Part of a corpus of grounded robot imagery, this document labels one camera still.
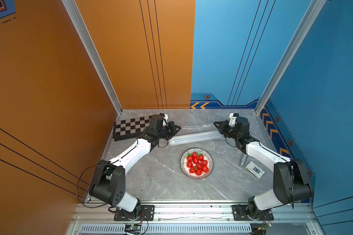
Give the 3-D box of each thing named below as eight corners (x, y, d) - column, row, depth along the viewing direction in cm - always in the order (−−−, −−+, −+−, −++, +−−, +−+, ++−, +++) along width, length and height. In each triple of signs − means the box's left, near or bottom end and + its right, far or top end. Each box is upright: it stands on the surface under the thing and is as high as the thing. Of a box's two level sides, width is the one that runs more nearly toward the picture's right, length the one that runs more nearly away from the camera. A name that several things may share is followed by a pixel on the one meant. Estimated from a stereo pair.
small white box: (258, 179, 86) (259, 178, 84) (244, 168, 91) (245, 166, 89) (264, 172, 89) (265, 171, 87) (250, 161, 93) (251, 159, 92)
